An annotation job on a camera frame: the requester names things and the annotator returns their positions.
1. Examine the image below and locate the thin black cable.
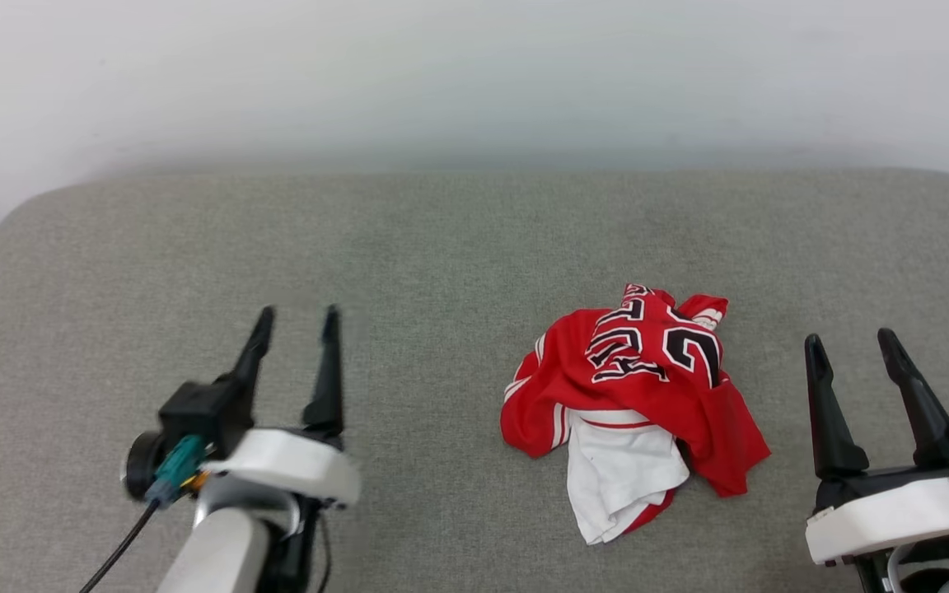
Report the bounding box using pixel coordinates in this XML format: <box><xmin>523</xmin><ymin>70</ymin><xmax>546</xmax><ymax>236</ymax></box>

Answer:
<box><xmin>320</xmin><ymin>509</ymin><xmax>334</xmax><ymax>593</ymax></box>

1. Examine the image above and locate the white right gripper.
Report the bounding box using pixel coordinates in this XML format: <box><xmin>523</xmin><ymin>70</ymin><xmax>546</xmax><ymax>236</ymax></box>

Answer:
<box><xmin>803</xmin><ymin>327</ymin><xmax>949</xmax><ymax>568</ymax></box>

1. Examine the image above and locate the black cable with teal plug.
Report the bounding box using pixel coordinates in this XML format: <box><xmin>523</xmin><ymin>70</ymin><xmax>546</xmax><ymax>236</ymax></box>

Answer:
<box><xmin>79</xmin><ymin>435</ymin><xmax>208</xmax><ymax>593</ymax></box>

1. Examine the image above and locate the grey fabric sofa cushion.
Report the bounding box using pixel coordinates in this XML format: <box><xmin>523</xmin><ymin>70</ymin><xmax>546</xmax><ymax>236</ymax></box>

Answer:
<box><xmin>0</xmin><ymin>169</ymin><xmax>949</xmax><ymax>593</ymax></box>

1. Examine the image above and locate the red and white jersey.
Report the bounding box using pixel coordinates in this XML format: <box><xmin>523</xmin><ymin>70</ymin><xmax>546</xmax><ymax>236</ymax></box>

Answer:
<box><xmin>499</xmin><ymin>283</ymin><xmax>772</xmax><ymax>546</ymax></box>

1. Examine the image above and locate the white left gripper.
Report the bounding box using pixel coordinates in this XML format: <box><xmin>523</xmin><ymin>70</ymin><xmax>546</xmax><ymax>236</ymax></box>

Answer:
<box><xmin>201</xmin><ymin>306</ymin><xmax>362</xmax><ymax>507</ymax></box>

